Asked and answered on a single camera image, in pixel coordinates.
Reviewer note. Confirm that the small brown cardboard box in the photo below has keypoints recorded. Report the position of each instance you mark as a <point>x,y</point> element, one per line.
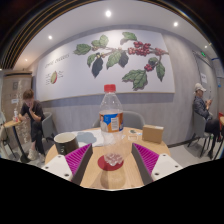
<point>152,134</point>

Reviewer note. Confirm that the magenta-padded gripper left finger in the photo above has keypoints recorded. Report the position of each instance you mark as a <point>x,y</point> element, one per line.
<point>78,158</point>

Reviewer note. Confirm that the person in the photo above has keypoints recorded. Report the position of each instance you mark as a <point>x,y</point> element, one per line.
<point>33,116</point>
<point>203,110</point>

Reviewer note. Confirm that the small round wooden table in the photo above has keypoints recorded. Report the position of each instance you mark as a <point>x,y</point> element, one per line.
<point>11,124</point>

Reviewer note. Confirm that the clear red-capped water bottle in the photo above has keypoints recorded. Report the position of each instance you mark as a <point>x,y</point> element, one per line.
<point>111,123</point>

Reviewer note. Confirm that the round ceiling lights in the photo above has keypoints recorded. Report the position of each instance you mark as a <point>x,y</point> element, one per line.
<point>108,13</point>

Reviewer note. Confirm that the flat round red coaster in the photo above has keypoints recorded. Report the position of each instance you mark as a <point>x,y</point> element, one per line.
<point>101,164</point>

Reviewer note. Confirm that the small clear drink bottle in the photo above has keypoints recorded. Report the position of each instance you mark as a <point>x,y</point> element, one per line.
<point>15,115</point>

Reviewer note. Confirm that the black mug white inside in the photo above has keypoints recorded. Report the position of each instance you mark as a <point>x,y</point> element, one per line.
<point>66,145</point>

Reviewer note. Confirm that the white paper sheet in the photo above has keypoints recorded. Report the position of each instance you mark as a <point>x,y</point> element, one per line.
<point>86,137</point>

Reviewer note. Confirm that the coffee plant wall mural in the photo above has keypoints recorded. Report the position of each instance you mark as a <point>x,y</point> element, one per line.
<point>73,73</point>

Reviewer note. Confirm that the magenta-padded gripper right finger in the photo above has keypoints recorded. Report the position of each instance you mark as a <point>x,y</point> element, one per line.
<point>148,158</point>

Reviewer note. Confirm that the green exit sign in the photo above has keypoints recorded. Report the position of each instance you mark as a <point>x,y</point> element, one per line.
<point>203,53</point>

